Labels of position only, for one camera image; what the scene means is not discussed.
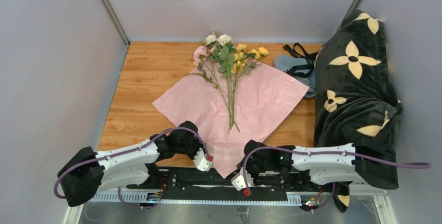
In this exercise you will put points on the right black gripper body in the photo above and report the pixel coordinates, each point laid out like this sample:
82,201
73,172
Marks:
254,167

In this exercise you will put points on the white fake rose stem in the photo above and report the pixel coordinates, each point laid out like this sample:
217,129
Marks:
217,39

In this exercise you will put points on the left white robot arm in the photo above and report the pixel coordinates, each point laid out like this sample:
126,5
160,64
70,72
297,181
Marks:
90,172

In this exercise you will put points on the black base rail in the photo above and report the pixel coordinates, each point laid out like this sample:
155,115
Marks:
185,184

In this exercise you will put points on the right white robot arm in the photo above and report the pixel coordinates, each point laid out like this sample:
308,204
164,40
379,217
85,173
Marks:
373,164

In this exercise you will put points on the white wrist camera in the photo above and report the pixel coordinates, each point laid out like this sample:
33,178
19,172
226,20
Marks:
238,181
201,162

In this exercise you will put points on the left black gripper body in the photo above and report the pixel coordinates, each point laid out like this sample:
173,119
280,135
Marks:
190,149

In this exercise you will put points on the light blue cloth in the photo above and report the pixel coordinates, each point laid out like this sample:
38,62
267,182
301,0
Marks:
301,69

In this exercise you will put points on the yellow fake flower stem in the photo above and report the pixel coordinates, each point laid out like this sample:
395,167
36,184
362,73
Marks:
244,62

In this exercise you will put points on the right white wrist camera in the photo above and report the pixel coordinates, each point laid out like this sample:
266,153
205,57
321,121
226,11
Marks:
238,181

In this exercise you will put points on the dark floral blanket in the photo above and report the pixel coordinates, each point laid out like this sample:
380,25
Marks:
355,97

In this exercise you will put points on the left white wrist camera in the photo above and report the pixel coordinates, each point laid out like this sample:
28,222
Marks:
201,162

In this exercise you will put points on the pink fake flower stem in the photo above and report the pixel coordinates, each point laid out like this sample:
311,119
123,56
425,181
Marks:
200,55

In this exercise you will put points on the pink wrapping paper sheet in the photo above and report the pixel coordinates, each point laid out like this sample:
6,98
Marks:
263,100

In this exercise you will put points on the small bud leafy sprig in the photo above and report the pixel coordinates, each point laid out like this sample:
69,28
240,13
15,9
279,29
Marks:
206,77

